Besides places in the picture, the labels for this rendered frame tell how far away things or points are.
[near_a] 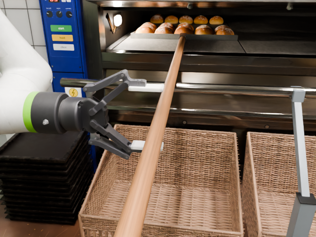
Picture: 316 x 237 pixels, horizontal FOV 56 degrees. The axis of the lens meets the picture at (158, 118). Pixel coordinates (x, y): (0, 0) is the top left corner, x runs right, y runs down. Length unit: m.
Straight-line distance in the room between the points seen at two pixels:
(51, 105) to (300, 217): 0.67
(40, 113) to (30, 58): 0.17
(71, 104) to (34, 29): 0.81
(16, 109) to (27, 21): 0.78
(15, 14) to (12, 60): 0.69
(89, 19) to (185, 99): 0.52
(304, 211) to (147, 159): 0.51
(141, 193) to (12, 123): 0.38
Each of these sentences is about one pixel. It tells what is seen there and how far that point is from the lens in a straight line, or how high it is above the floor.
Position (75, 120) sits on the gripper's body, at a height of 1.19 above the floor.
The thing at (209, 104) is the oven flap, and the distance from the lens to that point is 1.31.
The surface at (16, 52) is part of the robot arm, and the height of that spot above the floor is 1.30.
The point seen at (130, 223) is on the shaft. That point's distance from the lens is 0.36.
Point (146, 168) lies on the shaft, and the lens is 0.45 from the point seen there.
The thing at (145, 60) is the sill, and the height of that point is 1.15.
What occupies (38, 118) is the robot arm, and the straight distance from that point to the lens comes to 0.66.
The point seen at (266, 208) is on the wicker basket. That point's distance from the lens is 1.38.
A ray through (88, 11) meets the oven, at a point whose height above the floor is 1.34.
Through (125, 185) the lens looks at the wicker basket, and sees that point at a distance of 1.44.
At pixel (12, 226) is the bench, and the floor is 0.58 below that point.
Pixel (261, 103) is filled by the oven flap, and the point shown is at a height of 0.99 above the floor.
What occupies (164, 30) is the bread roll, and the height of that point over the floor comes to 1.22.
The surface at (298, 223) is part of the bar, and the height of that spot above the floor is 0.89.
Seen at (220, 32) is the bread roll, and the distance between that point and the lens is 1.61.
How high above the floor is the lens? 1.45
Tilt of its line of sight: 25 degrees down
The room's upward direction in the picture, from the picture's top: straight up
